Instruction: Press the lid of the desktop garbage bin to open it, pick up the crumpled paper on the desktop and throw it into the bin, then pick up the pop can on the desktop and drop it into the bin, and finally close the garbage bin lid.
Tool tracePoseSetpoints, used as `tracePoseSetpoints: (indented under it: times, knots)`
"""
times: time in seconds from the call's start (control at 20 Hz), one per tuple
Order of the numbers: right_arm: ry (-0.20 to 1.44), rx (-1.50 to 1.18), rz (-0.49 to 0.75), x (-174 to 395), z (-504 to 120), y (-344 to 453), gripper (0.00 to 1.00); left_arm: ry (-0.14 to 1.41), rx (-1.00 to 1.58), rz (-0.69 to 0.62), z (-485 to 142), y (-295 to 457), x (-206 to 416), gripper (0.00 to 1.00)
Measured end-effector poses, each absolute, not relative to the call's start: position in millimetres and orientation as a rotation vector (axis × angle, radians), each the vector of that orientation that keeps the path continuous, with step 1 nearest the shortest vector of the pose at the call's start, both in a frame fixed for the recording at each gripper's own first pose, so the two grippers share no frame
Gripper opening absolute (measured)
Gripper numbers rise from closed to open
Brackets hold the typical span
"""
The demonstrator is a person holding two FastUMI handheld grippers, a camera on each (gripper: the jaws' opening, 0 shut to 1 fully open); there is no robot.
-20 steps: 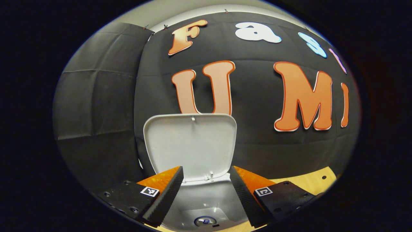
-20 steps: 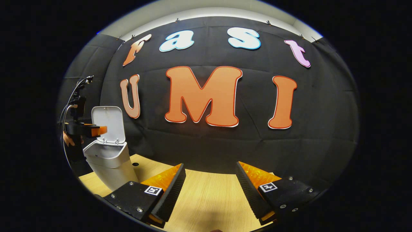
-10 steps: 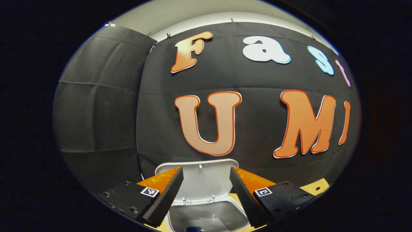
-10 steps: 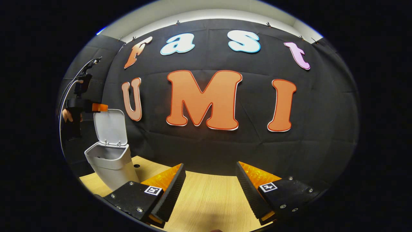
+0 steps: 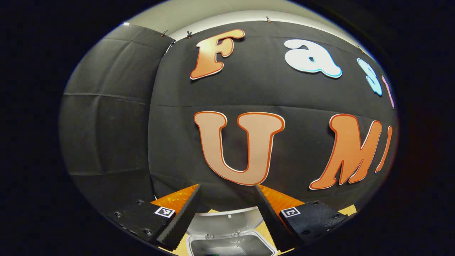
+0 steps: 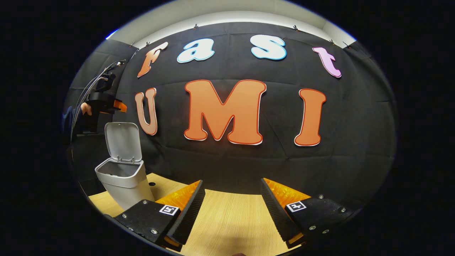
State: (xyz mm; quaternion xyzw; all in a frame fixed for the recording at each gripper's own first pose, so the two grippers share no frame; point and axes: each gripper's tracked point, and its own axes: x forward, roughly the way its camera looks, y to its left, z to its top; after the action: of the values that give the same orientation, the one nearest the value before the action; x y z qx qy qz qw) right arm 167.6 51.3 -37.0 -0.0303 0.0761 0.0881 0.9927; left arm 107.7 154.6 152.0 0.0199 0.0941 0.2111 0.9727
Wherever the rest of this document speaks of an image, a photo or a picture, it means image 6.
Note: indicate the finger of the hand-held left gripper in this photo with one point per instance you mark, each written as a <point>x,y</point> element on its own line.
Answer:
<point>106,106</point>

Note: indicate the black backdrop cloth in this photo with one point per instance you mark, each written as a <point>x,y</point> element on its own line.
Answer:
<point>348,149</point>

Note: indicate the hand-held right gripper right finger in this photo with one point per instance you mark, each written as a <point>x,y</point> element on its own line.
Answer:
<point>275,213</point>

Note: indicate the ceiling light strip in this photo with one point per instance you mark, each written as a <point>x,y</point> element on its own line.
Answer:
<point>111,34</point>

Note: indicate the wooden desktop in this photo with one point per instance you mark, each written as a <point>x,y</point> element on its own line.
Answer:
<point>231,217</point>

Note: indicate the white desktop garbage bin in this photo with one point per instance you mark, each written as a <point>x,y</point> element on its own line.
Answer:
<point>122,142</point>

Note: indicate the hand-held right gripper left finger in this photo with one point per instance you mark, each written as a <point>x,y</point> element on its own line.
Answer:
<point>190,213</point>

